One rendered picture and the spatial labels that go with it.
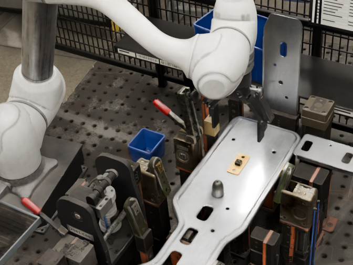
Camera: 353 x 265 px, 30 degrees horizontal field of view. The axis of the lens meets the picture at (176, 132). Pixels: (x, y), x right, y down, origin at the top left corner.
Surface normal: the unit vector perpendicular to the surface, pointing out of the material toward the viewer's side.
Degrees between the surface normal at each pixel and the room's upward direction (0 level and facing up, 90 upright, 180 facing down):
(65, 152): 4
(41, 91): 67
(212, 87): 92
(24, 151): 91
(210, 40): 4
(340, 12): 90
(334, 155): 0
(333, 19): 90
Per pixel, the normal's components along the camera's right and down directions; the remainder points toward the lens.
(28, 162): 0.67, 0.53
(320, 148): -0.07, -0.75
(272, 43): -0.50, 0.60
